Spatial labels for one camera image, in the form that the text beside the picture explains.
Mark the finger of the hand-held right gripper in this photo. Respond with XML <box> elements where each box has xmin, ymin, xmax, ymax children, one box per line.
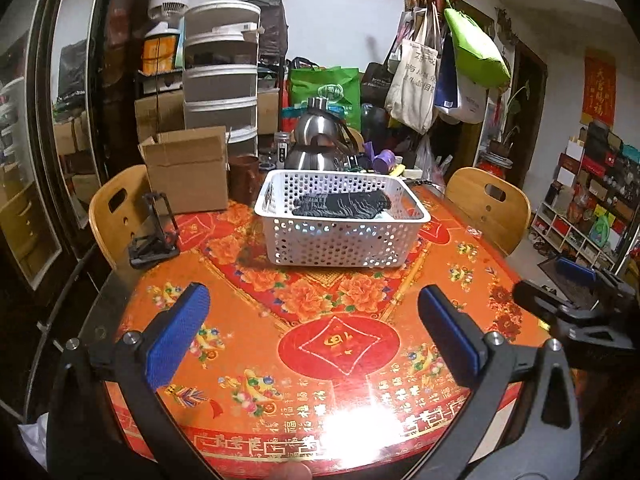
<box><xmin>555</xmin><ymin>256</ymin><xmax>640</xmax><ymax>308</ymax></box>
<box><xmin>512</xmin><ymin>280</ymin><xmax>640</xmax><ymax>367</ymax></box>

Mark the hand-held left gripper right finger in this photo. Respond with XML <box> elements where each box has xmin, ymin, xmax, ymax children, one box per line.
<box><xmin>416</xmin><ymin>284</ymin><xmax>583</xmax><ymax>480</ymax></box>

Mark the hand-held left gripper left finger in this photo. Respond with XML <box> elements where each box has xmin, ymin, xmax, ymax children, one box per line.
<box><xmin>47</xmin><ymin>281</ymin><xmax>223</xmax><ymax>480</ymax></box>

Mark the white perforated plastic basket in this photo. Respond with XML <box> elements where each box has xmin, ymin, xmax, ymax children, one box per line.
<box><xmin>254</xmin><ymin>169</ymin><xmax>432</xmax><ymax>268</ymax></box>

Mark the black striped cloth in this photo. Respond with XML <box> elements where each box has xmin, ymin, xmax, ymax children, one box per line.
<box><xmin>291</xmin><ymin>189</ymin><xmax>393</xmax><ymax>221</ymax></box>

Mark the person's left hand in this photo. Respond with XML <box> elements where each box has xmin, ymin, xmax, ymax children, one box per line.
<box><xmin>272</xmin><ymin>461</ymin><xmax>313</xmax><ymax>480</ymax></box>

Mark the shelf of boxed goods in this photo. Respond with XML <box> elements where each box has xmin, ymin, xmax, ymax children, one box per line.
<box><xmin>530</xmin><ymin>121</ymin><xmax>640</xmax><ymax>273</ymax></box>

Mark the wooden chair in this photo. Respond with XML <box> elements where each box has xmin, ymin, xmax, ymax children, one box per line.
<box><xmin>89</xmin><ymin>164</ymin><xmax>153</xmax><ymax>268</ymax></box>
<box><xmin>445</xmin><ymin>167</ymin><xmax>532</xmax><ymax>256</ymax></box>

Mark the black phone stand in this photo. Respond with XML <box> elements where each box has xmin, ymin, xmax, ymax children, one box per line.
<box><xmin>129</xmin><ymin>191</ymin><xmax>181</xmax><ymax>269</ymax></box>

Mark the red floral tablecloth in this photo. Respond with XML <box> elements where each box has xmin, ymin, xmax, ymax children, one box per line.
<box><xmin>107</xmin><ymin>185</ymin><xmax>551</xmax><ymax>476</ymax></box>

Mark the open cardboard box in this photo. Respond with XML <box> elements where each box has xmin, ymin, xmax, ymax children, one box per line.
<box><xmin>138</xmin><ymin>126</ymin><xmax>231</xmax><ymax>215</ymax></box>

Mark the brown cup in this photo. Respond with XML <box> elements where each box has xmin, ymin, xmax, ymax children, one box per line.
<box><xmin>228</xmin><ymin>155</ymin><xmax>262</xmax><ymax>206</ymax></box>

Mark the white cloth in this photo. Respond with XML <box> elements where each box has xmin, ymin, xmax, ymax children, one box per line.
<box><xmin>17</xmin><ymin>420</ymin><xmax>51</xmax><ymax>480</ymax></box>

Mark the potted plant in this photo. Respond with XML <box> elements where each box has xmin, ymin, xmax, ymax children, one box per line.
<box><xmin>497</xmin><ymin>80</ymin><xmax>531</xmax><ymax>156</ymax></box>

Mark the white paper bag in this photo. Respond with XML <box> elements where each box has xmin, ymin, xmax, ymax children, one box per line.
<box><xmin>440</xmin><ymin>77</ymin><xmax>488</xmax><ymax>125</ymax></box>

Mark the stainless steel gourd kettle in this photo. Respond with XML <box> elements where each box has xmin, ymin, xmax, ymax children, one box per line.
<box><xmin>284</xmin><ymin>97</ymin><xmax>361</xmax><ymax>171</ymax></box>

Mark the blue paper bag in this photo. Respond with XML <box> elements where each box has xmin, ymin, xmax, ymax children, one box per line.
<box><xmin>434</xmin><ymin>35</ymin><xmax>461</xmax><ymax>111</ymax></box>

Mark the closed cardboard box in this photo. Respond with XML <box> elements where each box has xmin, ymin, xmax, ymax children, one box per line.
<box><xmin>134</xmin><ymin>87</ymin><xmax>186</xmax><ymax>143</ymax></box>

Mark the dark plastic bottle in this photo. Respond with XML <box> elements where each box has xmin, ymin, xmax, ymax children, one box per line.
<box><xmin>360</xmin><ymin>102</ymin><xmax>388</xmax><ymax>146</ymax></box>

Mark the lime green bag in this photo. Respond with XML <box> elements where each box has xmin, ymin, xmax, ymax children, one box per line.
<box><xmin>442</xmin><ymin>0</ymin><xmax>512</xmax><ymax>88</ymax></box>

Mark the beige canvas tote bag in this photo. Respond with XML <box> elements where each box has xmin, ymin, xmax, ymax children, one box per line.
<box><xmin>385</xmin><ymin>37</ymin><xmax>443</xmax><ymax>133</ymax></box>

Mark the glass cabinet door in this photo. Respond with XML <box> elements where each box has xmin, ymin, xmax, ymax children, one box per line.
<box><xmin>25</xmin><ymin>0</ymin><xmax>126</xmax><ymax>261</ymax></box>

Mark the white plastic drawer tower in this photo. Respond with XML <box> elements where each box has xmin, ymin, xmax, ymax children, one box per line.
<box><xmin>182</xmin><ymin>1</ymin><xmax>262</xmax><ymax>158</ymax></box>

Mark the black paper bag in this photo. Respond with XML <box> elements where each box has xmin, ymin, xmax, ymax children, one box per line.
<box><xmin>361</xmin><ymin>62</ymin><xmax>396</xmax><ymax>106</ymax></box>

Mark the green shopping bag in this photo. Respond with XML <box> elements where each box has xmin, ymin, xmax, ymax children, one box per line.
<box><xmin>290</xmin><ymin>66</ymin><xmax>362</xmax><ymax>131</ymax></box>

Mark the orange box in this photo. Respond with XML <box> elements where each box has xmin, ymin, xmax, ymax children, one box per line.
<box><xmin>141</xmin><ymin>35</ymin><xmax>183</xmax><ymax>73</ymax></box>

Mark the black plastic bag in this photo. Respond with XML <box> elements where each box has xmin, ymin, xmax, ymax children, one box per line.
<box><xmin>247</xmin><ymin>0</ymin><xmax>291</xmax><ymax>68</ymax></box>

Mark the white fan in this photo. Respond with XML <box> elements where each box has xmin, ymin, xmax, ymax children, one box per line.
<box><xmin>147</xmin><ymin>0</ymin><xmax>191</xmax><ymax>23</ymax></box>

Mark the red wall poster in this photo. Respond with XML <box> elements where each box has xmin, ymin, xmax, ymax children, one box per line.
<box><xmin>580</xmin><ymin>49</ymin><xmax>617</xmax><ymax>128</ymax></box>

